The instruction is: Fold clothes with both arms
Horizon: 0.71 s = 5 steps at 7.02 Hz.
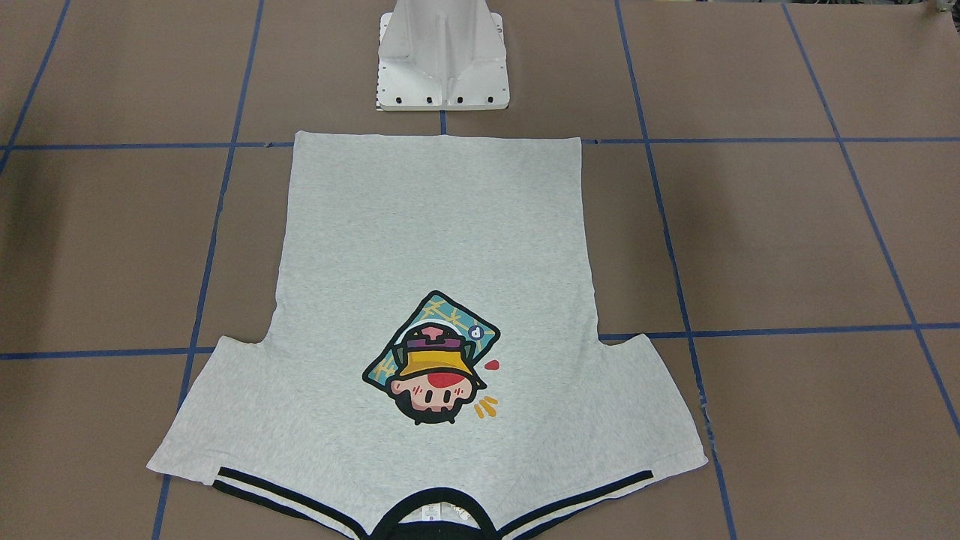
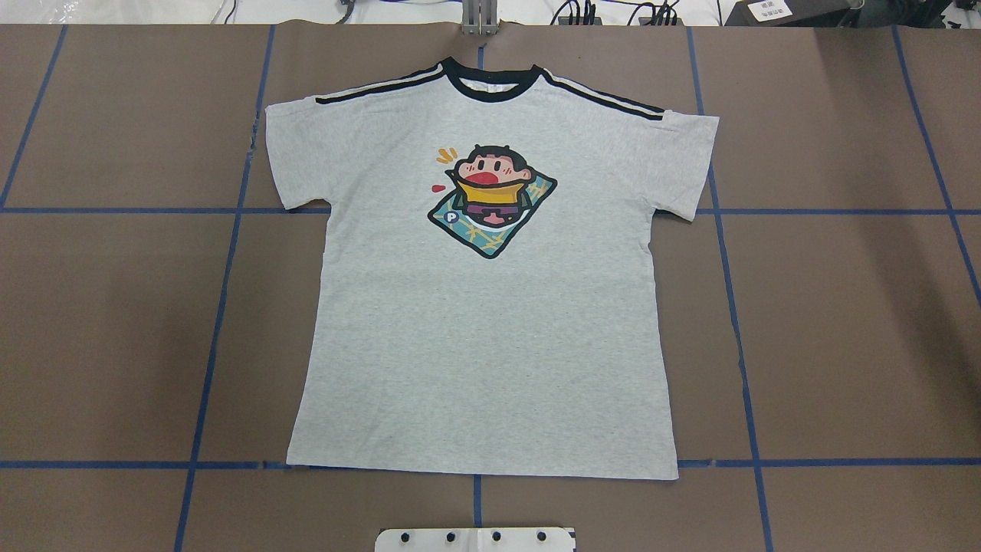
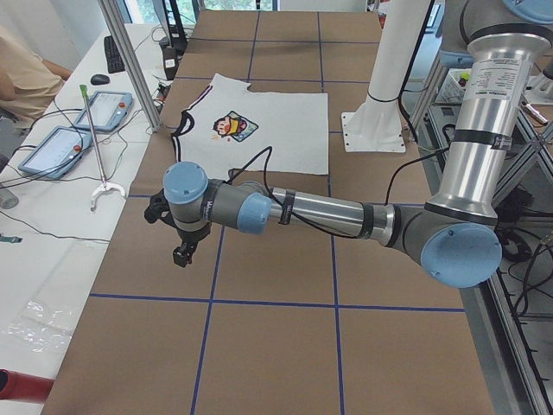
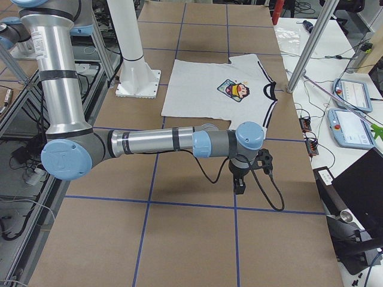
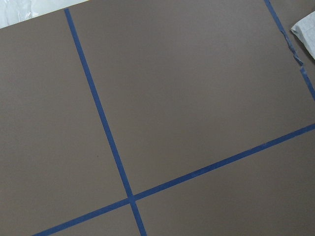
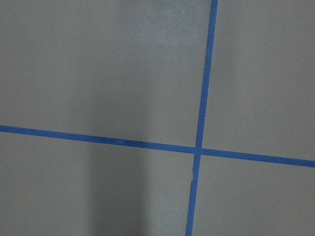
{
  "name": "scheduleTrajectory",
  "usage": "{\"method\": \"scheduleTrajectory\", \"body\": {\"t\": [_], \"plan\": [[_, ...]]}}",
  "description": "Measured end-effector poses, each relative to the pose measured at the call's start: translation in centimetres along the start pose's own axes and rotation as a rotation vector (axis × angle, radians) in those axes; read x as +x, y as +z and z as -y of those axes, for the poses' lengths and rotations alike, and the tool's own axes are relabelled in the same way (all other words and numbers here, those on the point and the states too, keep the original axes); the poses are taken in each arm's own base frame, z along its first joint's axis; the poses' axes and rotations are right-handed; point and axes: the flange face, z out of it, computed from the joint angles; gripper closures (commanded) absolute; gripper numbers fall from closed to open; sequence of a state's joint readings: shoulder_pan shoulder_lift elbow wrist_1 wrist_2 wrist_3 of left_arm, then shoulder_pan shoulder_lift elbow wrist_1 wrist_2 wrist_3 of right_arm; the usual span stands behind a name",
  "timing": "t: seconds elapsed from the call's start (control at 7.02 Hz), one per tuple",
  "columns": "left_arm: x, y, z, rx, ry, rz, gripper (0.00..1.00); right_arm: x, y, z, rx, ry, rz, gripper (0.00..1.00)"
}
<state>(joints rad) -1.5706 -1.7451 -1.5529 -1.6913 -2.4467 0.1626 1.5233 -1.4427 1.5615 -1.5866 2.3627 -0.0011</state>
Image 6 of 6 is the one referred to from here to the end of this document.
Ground blue tape grid lines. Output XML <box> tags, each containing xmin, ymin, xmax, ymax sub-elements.
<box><xmin>0</xmin><ymin>0</ymin><xmax>315</xmax><ymax>236</ymax></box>

